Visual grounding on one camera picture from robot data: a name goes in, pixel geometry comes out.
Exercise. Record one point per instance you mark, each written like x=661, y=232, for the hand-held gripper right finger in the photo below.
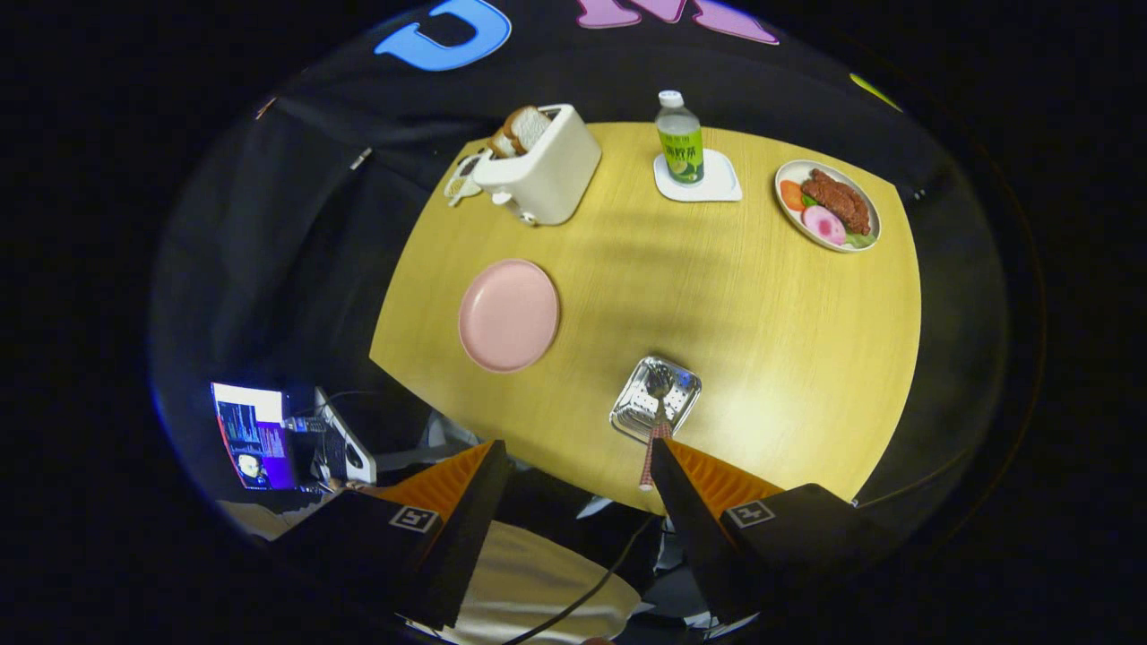
x=690, y=537

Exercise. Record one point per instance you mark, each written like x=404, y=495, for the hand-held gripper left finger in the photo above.
x=466, y=528

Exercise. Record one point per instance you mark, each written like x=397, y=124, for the perforated metal tray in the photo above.
x=636, y=403

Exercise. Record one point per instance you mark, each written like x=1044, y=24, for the pink plate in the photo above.
x=509, y=315

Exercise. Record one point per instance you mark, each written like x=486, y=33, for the laptop screen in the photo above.
x=255, y=434

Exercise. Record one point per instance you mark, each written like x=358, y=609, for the black backdrop cloth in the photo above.
x=296, y=251

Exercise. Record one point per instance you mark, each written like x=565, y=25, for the white food plate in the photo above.
x=793, y=219

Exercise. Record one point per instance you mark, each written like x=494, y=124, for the pink ham slice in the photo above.
x=824, y=226

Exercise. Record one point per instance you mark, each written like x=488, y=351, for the white three-compartment condiment dish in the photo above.
x=459, y=186

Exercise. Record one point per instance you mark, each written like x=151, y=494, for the white coaster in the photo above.
x=721, y=188

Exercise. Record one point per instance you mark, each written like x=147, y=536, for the orange carrot piece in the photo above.
x=792, y=195

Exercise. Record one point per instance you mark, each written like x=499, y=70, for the white toaster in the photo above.
x=556, y=179

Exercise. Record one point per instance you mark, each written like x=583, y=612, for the brown meat piece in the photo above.
x=838, y=202

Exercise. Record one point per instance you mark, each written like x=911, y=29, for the metal clip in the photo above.
x=266, y=107
x=361, y=159

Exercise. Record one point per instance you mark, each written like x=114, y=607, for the small bread slice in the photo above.
x=504, y=145

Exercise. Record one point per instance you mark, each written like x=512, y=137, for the green label drink bottle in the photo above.
x=681, y=143

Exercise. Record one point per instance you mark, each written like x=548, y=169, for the large bread slice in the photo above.
x=530, y=127

